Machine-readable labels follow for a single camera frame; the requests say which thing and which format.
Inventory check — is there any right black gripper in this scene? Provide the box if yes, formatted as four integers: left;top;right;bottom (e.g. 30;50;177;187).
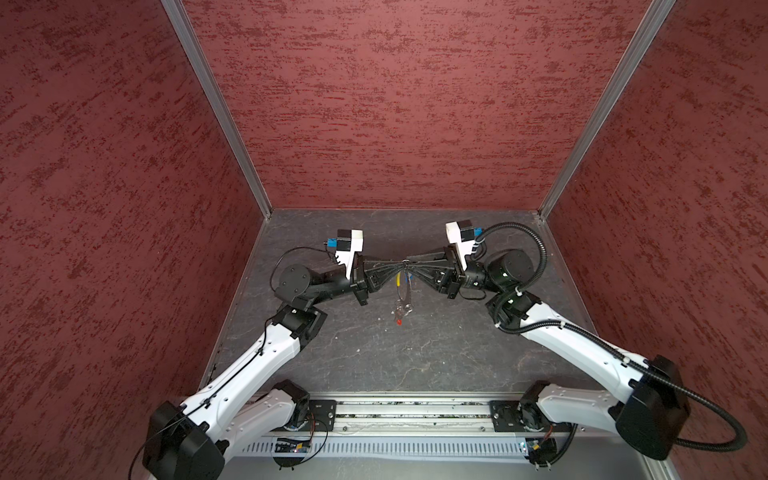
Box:
408;244;506;299

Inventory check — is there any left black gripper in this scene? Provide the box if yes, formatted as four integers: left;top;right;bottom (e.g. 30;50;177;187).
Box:
308;253;403;305

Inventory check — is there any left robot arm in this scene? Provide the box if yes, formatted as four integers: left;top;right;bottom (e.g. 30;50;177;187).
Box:
131;252;412;479

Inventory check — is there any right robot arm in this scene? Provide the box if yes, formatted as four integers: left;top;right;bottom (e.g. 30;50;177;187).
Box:
405;249;691;460

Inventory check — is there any left circuit board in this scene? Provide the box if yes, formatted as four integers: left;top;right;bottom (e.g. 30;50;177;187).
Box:
274;438;312;455

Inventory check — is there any circuit board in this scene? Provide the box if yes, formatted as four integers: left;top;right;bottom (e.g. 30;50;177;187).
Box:
525;438;558;467
274;438;312;455

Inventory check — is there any right circuit board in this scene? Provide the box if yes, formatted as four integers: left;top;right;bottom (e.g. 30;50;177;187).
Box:
525;438;558;467

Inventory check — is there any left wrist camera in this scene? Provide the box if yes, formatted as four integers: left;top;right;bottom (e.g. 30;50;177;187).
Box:
326;229;364;280

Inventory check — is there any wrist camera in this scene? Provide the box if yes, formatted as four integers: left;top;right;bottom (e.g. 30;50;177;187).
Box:
326;229;364;280
445;220;483;271

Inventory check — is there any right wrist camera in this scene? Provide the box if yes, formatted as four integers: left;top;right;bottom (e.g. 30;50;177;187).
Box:
445;220;483;271

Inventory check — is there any black corrugated cable conduit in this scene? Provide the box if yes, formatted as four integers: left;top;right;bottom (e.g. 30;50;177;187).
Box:
473;221;749;454

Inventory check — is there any aluminium mounting rail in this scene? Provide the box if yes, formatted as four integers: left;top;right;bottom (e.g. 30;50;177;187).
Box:
312;386;618;437

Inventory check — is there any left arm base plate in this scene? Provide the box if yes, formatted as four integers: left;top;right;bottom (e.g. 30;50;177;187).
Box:
299;399;338;433

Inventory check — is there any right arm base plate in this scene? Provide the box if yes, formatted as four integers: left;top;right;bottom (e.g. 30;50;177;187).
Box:
489;400;526;433

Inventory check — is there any white slotted cable duct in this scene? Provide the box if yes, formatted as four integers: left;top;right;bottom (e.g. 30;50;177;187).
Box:
238;436;527;463

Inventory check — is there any left aluminium corner post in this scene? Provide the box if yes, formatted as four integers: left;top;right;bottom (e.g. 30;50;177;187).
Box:
161;0;273;220

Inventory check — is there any aluminium corner post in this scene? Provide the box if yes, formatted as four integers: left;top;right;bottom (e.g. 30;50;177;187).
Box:
538;0;676;223
161;0;273;220

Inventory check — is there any right aluminium corner post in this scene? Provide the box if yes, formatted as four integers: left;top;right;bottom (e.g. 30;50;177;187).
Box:
538;0;676;223

